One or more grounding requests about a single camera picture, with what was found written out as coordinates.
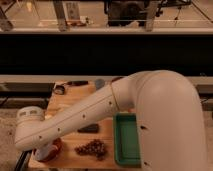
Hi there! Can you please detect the purple bowl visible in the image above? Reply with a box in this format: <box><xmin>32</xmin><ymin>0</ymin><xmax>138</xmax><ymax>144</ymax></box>
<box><xmin>111</xmin><ymin>77</ymin><xmax>123</xmax><ymax>83</ymax></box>

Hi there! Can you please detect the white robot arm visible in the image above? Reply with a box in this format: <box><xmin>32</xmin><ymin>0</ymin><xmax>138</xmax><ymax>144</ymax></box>
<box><xmin>15</xmin><ymin>70</ymin><xmax>209</xmax><ymax>171</ymax></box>

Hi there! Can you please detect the red bowl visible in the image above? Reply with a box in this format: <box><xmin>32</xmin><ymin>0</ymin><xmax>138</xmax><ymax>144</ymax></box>
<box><xmin>38</xmin><ymin>138</ymin><xmax>62</xmax><ymax>162</ymax></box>

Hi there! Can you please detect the black chair armrest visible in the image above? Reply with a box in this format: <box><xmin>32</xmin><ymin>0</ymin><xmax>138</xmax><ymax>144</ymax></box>
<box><xmin>14</xmin><ymin>150</ymin><xmax>32</xmax><ymax>171</ymax></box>

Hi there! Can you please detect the blue cup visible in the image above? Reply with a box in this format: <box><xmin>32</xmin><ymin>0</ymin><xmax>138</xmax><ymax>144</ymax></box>
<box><xmin>94</xmin><ymin>79</ymin><xmax>105</xmax><ymax>90</ymax></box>

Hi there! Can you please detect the green plastic tray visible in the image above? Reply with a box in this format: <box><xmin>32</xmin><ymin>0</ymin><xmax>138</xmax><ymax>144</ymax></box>
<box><xmin>113</xmin><ymin>114</ymin><xmax>141</xmax><ymax>167</ymax></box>

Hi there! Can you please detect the black rectangular block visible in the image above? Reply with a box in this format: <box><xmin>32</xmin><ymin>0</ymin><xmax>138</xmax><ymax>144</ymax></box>
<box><xmin>78</xmin><ymin>124</ymin><xmax>99</xmax><ymax>133</ymax></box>

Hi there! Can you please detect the dark machine behind glass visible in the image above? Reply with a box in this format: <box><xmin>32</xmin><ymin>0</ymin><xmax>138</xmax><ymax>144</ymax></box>
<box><xmin>103</xmin><ymin>0</ymin><xmax>161</xmax><ymax>27</ymax></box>

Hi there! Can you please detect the black handled tool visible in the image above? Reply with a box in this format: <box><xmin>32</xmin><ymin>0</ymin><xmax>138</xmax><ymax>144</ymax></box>
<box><xmin>66</xmin><ymin>80</ymin><xmax>89</xmax><ymax>86</ymax></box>

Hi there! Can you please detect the bunch of dark grapes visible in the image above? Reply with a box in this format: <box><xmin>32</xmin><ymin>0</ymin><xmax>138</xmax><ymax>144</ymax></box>
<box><xmin>74</xmin><ymin>139</ymin><xmax>107</xmax><ymax>160</ymax></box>

